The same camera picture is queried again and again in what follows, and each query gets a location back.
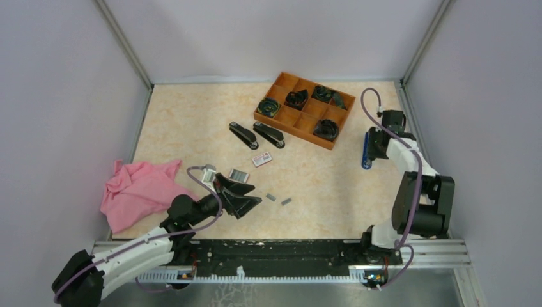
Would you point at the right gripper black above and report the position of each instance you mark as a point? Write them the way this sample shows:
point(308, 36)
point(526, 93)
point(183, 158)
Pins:
point(372, 152)

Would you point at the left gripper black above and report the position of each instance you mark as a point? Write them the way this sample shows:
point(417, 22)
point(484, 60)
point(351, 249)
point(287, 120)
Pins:
point(236, 202)

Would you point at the tray of staple strips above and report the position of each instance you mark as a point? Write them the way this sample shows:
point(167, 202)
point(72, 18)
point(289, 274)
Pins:
point(238, 176)

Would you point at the blue stapler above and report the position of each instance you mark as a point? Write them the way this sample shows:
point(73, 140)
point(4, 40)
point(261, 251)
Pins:
point(366, 162)

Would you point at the staple strip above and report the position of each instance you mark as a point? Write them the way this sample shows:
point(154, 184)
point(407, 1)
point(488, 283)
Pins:
point(271, 197)
point(286, 201)

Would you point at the black stapler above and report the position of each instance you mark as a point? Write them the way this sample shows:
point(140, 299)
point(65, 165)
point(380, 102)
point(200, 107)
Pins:
point(271, 134)
point(244, 135)

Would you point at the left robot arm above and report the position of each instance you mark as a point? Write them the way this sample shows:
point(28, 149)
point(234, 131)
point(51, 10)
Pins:
point(87, 278)

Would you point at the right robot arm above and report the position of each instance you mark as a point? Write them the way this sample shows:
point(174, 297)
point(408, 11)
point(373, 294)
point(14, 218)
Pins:
point(422, 207)

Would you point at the red white staple box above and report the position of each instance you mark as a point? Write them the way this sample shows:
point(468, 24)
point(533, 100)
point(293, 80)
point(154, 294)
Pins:
point(261, 159)

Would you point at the black coiled item lower right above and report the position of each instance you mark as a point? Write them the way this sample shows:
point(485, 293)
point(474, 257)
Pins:
point(326, 129)

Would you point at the dark green flat item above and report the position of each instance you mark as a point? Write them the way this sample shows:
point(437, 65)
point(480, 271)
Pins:
point(338, 100)

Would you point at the orange compartment tray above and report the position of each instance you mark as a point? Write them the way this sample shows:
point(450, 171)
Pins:
point(301, 124)

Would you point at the black coiled item upper right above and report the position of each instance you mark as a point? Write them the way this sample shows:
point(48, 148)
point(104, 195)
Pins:
point(323, 93)

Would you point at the black coiled item centre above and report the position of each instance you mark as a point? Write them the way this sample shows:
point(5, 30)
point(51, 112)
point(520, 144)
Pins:
point(297, 99)

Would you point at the black coiled item blue-green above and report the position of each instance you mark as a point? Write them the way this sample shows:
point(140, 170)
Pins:
point(268, 107)

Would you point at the pink cloth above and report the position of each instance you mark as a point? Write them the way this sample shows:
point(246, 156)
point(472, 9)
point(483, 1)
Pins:
point(139, 189)

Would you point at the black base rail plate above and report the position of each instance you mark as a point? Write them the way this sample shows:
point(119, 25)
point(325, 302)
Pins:
point(276, 258)

